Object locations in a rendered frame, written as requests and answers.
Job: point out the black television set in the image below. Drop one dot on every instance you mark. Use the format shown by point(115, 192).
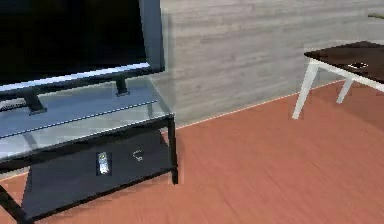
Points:
point(70, 36)

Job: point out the dark table with white legs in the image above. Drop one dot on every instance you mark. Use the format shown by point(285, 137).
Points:
point(353, 60)

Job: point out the black glass television stand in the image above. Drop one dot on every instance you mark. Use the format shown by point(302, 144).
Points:
point(93, 133)

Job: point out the small black flat object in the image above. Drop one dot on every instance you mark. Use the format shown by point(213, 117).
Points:
point(357, 65)

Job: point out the grey remote control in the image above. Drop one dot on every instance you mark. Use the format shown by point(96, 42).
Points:
point(103, 163)

